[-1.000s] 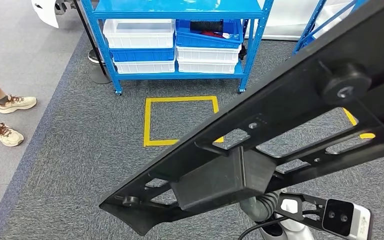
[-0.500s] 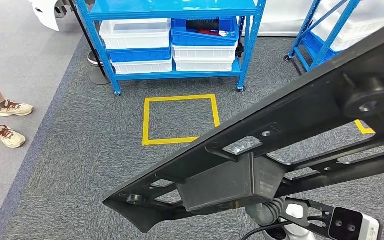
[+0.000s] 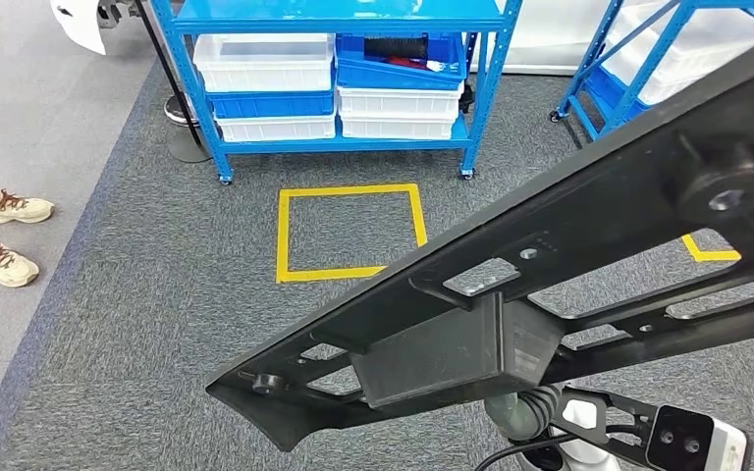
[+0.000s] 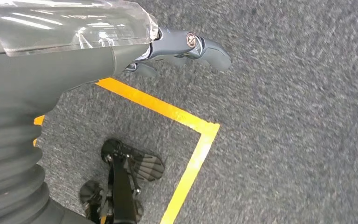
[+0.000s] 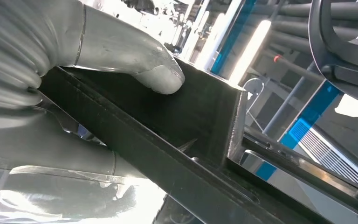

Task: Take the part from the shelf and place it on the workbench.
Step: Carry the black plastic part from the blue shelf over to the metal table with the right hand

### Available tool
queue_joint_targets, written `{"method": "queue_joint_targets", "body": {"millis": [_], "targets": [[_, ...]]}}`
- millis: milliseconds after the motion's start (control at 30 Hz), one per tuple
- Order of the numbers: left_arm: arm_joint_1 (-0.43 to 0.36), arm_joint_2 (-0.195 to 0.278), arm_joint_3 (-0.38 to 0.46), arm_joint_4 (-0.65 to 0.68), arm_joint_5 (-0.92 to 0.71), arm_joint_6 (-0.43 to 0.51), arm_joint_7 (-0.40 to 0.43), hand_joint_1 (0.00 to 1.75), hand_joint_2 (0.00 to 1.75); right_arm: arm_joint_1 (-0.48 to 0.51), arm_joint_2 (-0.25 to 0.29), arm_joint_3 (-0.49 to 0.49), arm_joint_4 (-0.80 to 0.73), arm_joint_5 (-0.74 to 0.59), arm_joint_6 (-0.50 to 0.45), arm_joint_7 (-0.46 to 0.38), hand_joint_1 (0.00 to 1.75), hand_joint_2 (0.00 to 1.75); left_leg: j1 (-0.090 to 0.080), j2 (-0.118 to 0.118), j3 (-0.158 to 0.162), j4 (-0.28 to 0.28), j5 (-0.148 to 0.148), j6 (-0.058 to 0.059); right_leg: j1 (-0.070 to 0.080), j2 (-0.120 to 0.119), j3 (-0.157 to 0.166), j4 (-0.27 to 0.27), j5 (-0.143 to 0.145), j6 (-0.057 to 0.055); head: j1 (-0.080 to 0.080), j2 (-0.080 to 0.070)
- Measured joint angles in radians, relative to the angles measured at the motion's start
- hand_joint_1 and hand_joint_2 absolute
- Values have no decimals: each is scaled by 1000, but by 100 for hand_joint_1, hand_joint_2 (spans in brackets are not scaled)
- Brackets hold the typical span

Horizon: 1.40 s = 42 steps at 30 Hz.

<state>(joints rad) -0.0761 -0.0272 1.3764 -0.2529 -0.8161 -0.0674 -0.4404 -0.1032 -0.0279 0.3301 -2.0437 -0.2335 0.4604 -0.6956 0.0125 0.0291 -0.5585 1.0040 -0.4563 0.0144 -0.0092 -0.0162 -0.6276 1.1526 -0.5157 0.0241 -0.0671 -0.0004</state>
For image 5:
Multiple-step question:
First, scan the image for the black curved frame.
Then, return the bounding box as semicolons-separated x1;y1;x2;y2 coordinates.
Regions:
308;0;358;108

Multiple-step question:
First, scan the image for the grey metal pipe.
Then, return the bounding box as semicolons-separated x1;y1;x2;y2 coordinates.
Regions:
262;60;320;136

